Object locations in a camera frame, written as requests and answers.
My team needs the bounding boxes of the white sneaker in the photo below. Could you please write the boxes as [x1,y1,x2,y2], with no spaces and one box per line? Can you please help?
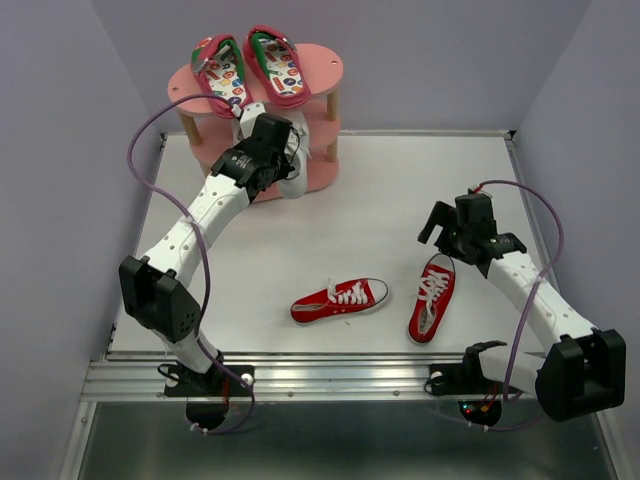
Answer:
[277,110,310,199]
[231,119,253,145]

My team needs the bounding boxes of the pink patterned sandal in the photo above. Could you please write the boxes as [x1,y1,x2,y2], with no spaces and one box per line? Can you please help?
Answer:
[242,25,311,109]
[191,35,253,119]

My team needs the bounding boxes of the red sneaker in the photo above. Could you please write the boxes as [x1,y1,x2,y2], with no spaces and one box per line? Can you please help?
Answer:
[290,277,390,325]
[407,253,456,345]

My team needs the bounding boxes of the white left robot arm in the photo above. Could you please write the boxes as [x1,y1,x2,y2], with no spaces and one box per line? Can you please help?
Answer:
[118,113,297,394]

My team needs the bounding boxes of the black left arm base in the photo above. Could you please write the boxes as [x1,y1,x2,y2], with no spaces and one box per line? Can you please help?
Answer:
[157,363,255,436]

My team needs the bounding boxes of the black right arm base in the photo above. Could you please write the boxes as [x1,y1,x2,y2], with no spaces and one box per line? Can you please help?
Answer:
[423,363,503,430]

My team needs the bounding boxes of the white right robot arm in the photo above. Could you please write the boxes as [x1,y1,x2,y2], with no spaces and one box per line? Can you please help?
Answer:
[418,192,626,422]

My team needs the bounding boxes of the pink three-tier shoe shelf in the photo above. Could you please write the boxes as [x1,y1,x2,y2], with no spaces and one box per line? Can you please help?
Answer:
[177,43,344,192]

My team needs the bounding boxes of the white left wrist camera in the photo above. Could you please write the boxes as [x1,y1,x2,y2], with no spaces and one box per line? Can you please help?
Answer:
[233,102,266,134]

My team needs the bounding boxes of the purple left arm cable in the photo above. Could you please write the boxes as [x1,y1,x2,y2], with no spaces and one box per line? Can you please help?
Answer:
[127,92,256,437]

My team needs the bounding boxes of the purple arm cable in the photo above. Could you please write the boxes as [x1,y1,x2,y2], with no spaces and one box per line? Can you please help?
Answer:
[424,179,564,434]
[127,92,256,437]

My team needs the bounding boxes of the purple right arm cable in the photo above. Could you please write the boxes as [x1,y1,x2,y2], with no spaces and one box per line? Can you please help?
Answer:
[424,179,564,434]

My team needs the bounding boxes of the aluminium front mounting rail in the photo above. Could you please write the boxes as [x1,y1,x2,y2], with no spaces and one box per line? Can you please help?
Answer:
[82,352,544,404]

